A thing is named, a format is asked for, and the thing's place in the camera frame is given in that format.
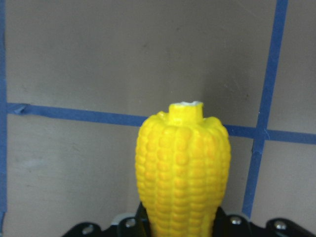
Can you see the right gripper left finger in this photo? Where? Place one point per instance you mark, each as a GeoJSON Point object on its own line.
{"type": "Point", "coordinates": [123, 225]}

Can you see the yellow toy corn cob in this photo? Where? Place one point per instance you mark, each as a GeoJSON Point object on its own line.
{"type": "Point", "coordinates": [182, 162]}

